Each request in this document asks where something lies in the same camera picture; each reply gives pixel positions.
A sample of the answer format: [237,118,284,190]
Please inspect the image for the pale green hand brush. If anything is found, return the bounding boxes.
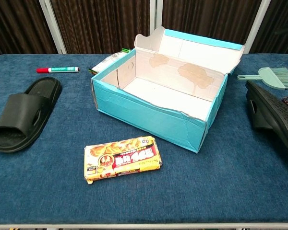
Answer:
[237,67,288,91]

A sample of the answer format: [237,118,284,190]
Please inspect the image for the red green marker pen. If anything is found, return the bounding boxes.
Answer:
[36,66,80,74]

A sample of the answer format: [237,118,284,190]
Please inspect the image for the dark brown curtain panel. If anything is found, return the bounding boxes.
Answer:
[0,0,58,60]
[50,0,152,55]
[161,0,262,46]
[251,0,288,55]

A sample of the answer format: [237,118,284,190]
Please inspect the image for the green white snack bag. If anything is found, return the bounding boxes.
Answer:
[87,47,132,75]

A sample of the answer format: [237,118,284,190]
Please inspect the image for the light blue shoe box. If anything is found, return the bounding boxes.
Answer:
[91,26,245,153]

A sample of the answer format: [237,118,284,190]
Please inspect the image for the white frame post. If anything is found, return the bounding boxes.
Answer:
[149,0,163,34]
[243,0,272,54]
[38,0,67,55]

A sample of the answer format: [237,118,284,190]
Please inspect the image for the yellow snack pack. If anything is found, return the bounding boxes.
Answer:
[83,136,163,184]

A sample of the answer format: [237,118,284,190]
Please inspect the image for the blue table mat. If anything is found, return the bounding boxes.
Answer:
[0,54,288,226]

